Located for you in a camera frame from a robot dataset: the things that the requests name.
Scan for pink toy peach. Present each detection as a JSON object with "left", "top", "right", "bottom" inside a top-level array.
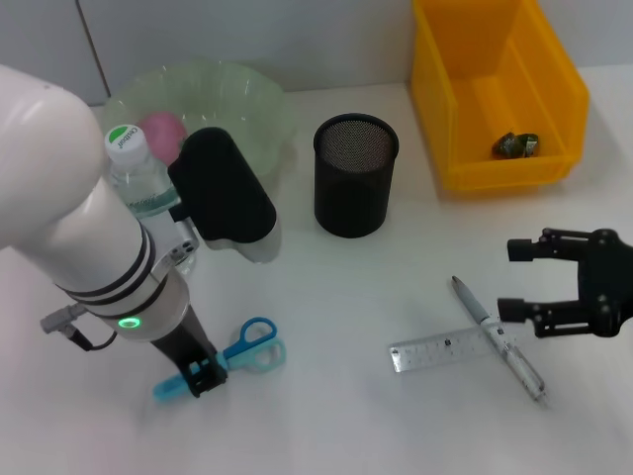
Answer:
[{"left": 136, "top": 111, "right": 188, "bottom": 164}]

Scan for yellow plastic bin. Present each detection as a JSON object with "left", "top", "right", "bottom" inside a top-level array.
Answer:
[{"left": 409, "top": 0, "right": 590, "bottom": 193}]

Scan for clear plastic ruler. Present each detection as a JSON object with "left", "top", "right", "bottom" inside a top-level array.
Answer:
[{"left": 389, "top": 324, "right": 518, "bottom": 376}]

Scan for black mesh pen cup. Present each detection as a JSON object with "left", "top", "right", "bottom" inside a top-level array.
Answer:
[{"left": 312, "top": 113, "right": 400, "bottom": 239}]

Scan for clear green-label water bottle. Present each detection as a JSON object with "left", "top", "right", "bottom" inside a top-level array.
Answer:
[{"left": 102, "top": 123, "right": 200, "bottom": 279}]

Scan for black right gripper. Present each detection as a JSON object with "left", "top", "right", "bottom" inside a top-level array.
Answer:
[{"left": 497, "top": 227, "right": 633, "bottom": 339}]

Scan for green plastic wrapper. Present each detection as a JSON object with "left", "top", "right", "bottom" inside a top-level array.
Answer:
[{"left": 491, "top": 131, "right": 541, "bottom": 159}]

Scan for blue scissors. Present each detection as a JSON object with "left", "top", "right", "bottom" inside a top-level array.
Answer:
[{"left": 152, "top": 317, "right": 287, "bottom": 405}]

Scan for green glass fruit plate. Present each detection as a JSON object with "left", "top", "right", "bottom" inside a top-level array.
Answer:
[{"left": 101, "top": 57, "right": 298, "bottom": 199}]

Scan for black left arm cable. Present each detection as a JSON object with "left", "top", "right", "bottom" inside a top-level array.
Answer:
[{"left": 61, "top": 324, "right": 120, "bottom": 352}]

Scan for silver ballpoint pen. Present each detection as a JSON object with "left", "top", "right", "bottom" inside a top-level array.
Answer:
[{"left": 450, "top": 275, "right": 549, "bottom": 408}]

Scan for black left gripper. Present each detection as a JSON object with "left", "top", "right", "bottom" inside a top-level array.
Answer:
[{"left": 150, "top": 306, "right": 229, "bottom": 397}]

